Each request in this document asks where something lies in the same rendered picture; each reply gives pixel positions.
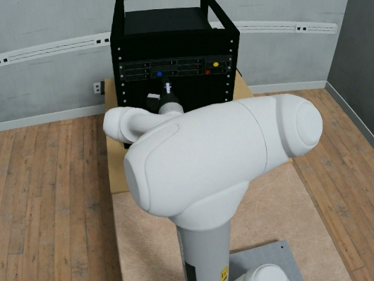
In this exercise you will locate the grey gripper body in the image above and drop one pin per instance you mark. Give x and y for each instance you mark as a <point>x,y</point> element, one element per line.
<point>168,98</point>

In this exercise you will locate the tan flat board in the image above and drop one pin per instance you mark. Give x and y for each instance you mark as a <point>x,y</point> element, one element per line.
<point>115,149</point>

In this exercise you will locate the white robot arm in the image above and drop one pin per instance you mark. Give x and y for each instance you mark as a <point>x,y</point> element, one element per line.
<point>195,167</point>

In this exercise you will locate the black rack frame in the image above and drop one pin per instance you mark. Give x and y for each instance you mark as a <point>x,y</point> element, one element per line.
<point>173,33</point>

